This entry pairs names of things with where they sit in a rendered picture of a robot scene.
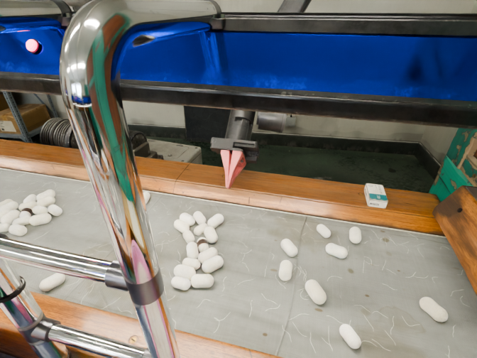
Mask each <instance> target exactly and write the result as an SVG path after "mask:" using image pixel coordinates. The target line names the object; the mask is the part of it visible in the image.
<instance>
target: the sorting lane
mask: <svg viewBox="0 0 477 358"><path fill-rule="evenodd" d="M46 190H54V191H55V197H54V198H55V203H54V205H57V206H58V207H60V208H61V209H62V214H61V215H59V216H54V215H52V214H51V213H49V212H48V214H49V215H50V216H51V220H50V221H49V223H47V224H40V225H37V226H33V225H31V224H27V225H24V227H26V228H27V232H26V234H24V235H23V236H17V235H14V234H11V233H10V232H9V231H7V232H0V234H5V235H6V236H7V237H8V238H9V239H14V240H17V241H20V242H26V243H29V244H35V245H38V246H44V247H48V248H51V249H57V250H61V251H67V252H71V253H74V254H81V255H85V256H91V257H94V258H98V259H105V260H109V261H114V260H116V259H117V257H116V254H115V252H114V248H113V246H112V243H111V240H110V237H109V233H108V232H107V229H106V225H105V223H104V219H103V217H102V213H101V210H100V209H99V205H98V202H97V199H96V196H95V194H94V190H93V188H92V184H91V182H87V181H83V180H74V179H69V178H60V177H55V176H51V175H42V174H37V173H28V172H23V171H18V170H9V169H5V168H0V202H3V201H4V200H7V199H11V200H13V201H14V202H17V203H18V207H19V205H20V204H21V203H23V201H24V200H25V199H26V198H27V197H28V196H29V195H32V194H34V195H36V196H37V195H38V194H40V193H42V192H45V191H46ZM143 192H149V193H150V199H149V201H148V202H147V203H146V208H147V211H148V217H149V221H150V226H151V230H152V233H153V239H154V242H155V248H156V251H157V255H158V261H159V264H160V270H161V273H162V277H163V283H164V286H165V292H166V296H167V299H168V305H169V308H170V314H171V318H172V323H173V327H174V329H176V330H181V331H184V332H189V333H192V334H195V335H200V336H203V337H208V338H211V339H214V340H219V341H222V342H227V343H230V344H233V345H238V346H241V347H246V348H249V349H254V350H257V351H260V352H265V353H268V354H273V355H276V356H279V357H284V358H477V295H476V293H475V291H474V289H473V287H472V285H471V283H470V281H469V279H468V277H467V275H466V272H465V271H464V269H463V267H462V265H461V264H460V262H459V260H458V258H457V256H456V255H455V253H454V250H453V249H452V247H451V245H450V243H449V242H448V240H447V238H446V237H443V236H438V235H433V234H424V233H419V232H411V231H405V230H401V229H392V228H387V227H378V226H373V225H368V224H359V223H355V222H346V221H341V220H336V219H327V218H322V217H313V216H309V215H300V214H295V213H290V212H281V211H277V210H268V209H263V208H258V207H249V206H244V205H235V204H231V203H225V202H217V201H212V200H203V199H198V198H193V197H185V196H179V195H171V194H166V193H161V192H152V191H147V190H143ZM16 210H18V211H19V212H21V211H20V210H19V208H17V209H16ZM196 211H200V212H201V213H202V214H203V215H204V216H205V218H206V222H205V223H206V224H207V223H208V220H209V219H210V218H212V217H213V216H214V215H216V214H221V215H223V217H224V221H223V222H222V223H221V224H220V225H219V226H218V227H216V228H214V229H215V232H216V234H217V236H218V240H217V242H216V243H214V244H210V243H209V242H208V245H209V248H210V247H214V248H215V249H216V250H217V251H218V255H217V256H220V257H222V259H223V260H224V263H223V266H222V267H221V268H218V269H217V270H215V271H213V272H211V273H205V272H203V270H202V264H201V263H200V267H199V268H198V269H197V270H195V271H196V274H210V275H212V276H213V278H214V284H213V285H212V286H211V287H210V288H194V287H193V286H192V285H191V286H190V288H189V289H188V290H186V291H183V290H181V289H179V288H174V287H173V286H172V284H171V280H172V279H173V278H174V277H175V274H174V268H175V267H176V266H177V265H179V264H182V261H183V260H184V259H185V258H187V249H186V247H187V245H188V243H187V242H186V241H185V239H184V238H183V236H182V232H180V231H178V230H177V229H176V228H174V222H175V220H177V219H180V215H181V214H182V213H187V214H189V215H191V216H193V214H194V213H195V212H196ZM319 224H323V225H324V226H325V227H327V228H328V229H329V230H330V232H331V236H330V237H329V238H324V237H323V236H322V235H321V234H320V233H319V232H318V231H317V225H319ZM207 225H208V224H207ZM352 227H358V228H359V229H360V230H361V241H360V242H359V243H357V244H354V243H352V242H351V241H350V239H349V230H350V228H352ZM284 239H289V240H290V241H291V242H292V243H293V244H294V245H295V246H296V247H297V255H296V256H294V257H290V256H288V255H287V254H286V253H285V251H284V250H283V249H282V248H281V245H280V243H281V241H282V240H284ZM329 243H333V244H336V245H338V246H342V247H344V248H345V249H346V250H347V252H348V255H347V257H346V258H344V259H340V258H337V257H335V256H332V255H329V254H328V253H327V252H326V249H325V248H326V245H327V244H329ZM284 260H288V261H290V262H291V263H292V277H291V279H290V280H289V281H282V280H281V279H280V277H279V270H280V263H281V262H282V261H284ZM10 262H11V264H12V266H13V267H14V268H15V270H16V272H17V273H18V275H19V276H22V277H23V278H24V280H25V281H26V287H27V289H28V290H29V291H33V292H36V293H40V294H43V295H48V296H52V297H54V298H59V299H63V300H67V301H70V302H73V303H79V304H82V305H86V306H89V307H93V308H97V309H100V310H105V311H109V312H111V313H116V314H119V315H124V316H127V317H130V318H135V319H138V318H137V316H136V312H135V310H134V307H133V303H132V301H131V297H130V295H129V293H127V292H124V291H119V290H116V289H112V288H107V287H106V285H105V283H100V282H97V281H91V280H87V279H84V278H78V277H74V276H69V275H65V281H64V282H63V283H62V284H60V285H59V286H57V287H55V288H53V289H52V290H50V291H42V290H41V289H40V287H39V285H40V282H41V281H42V280H43V279H45V278H47V277H49V276H51V275H53V274H55V273H57V272H53V271H48V270H45V269H41V268H36V267H32V266H27V265H24V264H19V263H16V262H12V261H10ZM24 280H23V279H22V281H23V282H24ZM308 280H315V281H317V282H318V284H319V285H320V286H321V287H322V289H323V290H324V292H325V293H326V296H327V299H326V301H325V302H324V303H323V304H321V305H319V304H316V303H315V302H314V301H313V300H312V299H311V298H310V296H309V294H308V293H307V291H306V289H305V284H306V282H307V281H308ZM423 297H429V298H431V299H433V300H434V301H435V302H436V303H437V304H438V305H440V306H441V307H443V309H445V310H446V311H447V313H448V319H447V321H445V322H437V321H436V320H434V319H433V318H432V317H431V316H430V315H429V314H428V313H426V312H425V311H424V310H423V309H421V307H420V299H421V298H423ZM343 324H347V325H350V326H351V327H352V328H353V330H354V331H355V332H356V334H357V335H358V336H359V337H360V339H361V346H360V347H359V348H358V349H353V348H351V347H349V346H348V344H347V343H346V341H345V340H344V339H343V337H342V336H341V335H340V332H339V328H340V326H341V325H343Z"/></svg>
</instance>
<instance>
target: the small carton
mask: <svg viewBox="0 0 477 358"><path fill-rule="evenodd" d="M364 193H365V196H366V202H367V205H368V206H369V207H379V208H386V206H387V203H388V199H387V196H386V194H385V190H384V187H383V186H382V185H376V184H370V183H366V185H365V188H364Z"/></svg>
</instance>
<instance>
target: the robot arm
mask: <svg viewBox="0 0 477 358"><path fill-rule="evenodd" d="M310 2H311V0H284V1H283V2H282V4H281V5H280V8H279V9H278V11H277V12H295V13H304V12H305V11H306V9H307V7H308V6H309V3H310ZM255 114H256V112H252V111H243V110H234V109H231V112H230V116H229V122H228V126H227V130H226V135H225V139H223V138H215V137H212V139H211V142H210V144H211V148H210V149H211V150H212V151H215V152H216V153H217V154H221V158H222V162H223V165H224V171H225V182H226V188H227V189H230V188H231V186H232V184H233V182H234V181H235V179H236V177H237V175H238V174H239V173H240V172H241V171H242V170H243V168H244V167H245V166H246V163H257V160H258V158H259V155H260V151H259V147H258V143H257V142H256V141H251V134H252V129H253V122H254V118H255ZM286 116H287V114H279V113H269V112H258V116H257V121H256V124H257V125H258V129H261V130H266V131H273V132H278V133H282V132H283V129H284V126H285V120H286Z"/></svg>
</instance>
